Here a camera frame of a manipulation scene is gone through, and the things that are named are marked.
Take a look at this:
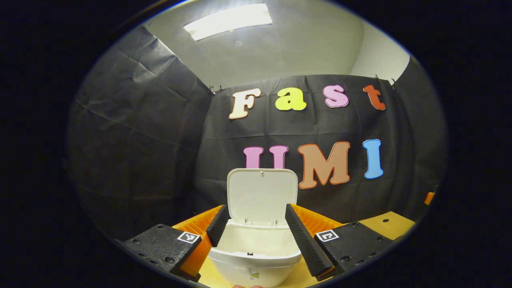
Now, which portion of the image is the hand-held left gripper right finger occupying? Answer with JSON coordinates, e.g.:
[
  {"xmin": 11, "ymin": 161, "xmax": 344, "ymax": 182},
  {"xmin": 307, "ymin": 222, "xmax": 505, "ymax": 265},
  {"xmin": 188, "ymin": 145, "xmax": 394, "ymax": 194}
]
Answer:
[{"xmin": 285, "ymin": 203, "xmax": 394, "ymax": 282}]

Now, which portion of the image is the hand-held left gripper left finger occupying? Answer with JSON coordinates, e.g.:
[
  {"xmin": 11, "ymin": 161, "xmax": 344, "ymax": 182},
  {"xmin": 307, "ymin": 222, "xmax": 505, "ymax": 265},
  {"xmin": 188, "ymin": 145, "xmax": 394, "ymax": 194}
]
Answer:
[{"xmin": 120, "ymin": 204, "xmax": 232, "ymax": 282}]

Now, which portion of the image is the white desktop garbage bin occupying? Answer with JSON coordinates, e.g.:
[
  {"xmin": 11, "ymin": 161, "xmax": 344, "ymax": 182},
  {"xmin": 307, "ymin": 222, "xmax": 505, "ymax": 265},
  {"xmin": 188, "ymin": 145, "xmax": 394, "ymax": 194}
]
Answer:
[{"xmin": 208, "ymin": 168, "xmax": 302, "ymax": 288}]

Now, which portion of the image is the black backdrop cloth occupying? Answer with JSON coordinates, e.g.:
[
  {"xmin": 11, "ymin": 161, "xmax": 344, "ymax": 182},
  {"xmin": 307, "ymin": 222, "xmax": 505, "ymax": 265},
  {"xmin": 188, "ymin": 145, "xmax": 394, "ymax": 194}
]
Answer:
[{"xmin": 67, "ymin": 26, "xmax": 448, "ymax": 240}]

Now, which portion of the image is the ceiling light panel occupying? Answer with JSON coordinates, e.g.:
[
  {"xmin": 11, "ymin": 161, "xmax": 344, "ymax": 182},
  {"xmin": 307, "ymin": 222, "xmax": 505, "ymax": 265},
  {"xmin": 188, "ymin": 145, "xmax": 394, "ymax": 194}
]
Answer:
[{"xmin": 183, "ymin": 3, "xmax": 273, "ymax": 42}]

